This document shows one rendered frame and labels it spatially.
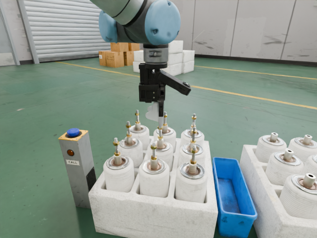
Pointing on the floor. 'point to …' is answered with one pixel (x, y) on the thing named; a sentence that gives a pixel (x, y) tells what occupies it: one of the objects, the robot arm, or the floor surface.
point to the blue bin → (232, 199)
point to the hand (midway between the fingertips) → (162, 122)
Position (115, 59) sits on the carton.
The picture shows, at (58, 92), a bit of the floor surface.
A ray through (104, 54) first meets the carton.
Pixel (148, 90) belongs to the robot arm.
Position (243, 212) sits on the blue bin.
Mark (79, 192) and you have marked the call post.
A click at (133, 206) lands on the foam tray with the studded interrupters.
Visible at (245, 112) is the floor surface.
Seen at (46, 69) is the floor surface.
